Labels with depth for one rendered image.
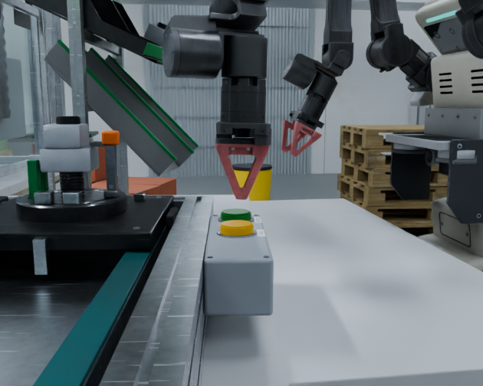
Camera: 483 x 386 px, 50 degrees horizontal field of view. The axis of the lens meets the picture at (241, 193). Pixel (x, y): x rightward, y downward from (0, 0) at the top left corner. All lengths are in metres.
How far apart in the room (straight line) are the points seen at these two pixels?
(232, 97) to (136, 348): 0.38
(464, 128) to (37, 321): 0.88
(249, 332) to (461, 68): 0.78
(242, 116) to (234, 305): 0.24
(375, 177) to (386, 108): 4.62
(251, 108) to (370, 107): 8.06
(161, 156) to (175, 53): 0.31
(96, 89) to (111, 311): 0.55
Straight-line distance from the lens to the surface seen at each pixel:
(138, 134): 0.91
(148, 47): 0.90
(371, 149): 4.23
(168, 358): 0.33
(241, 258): 0.52
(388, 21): 1.34
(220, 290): 0.53
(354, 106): 8.59
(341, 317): 0.65
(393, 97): 8.84
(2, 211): 0.76
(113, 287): 0.49
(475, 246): 1.17
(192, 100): 8.02
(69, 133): 0.69
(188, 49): 0.62
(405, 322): 0.66
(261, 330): 0.61
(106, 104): 0.93
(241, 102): 0.65
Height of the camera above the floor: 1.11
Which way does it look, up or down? 10 degrees down
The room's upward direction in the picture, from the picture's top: straight up
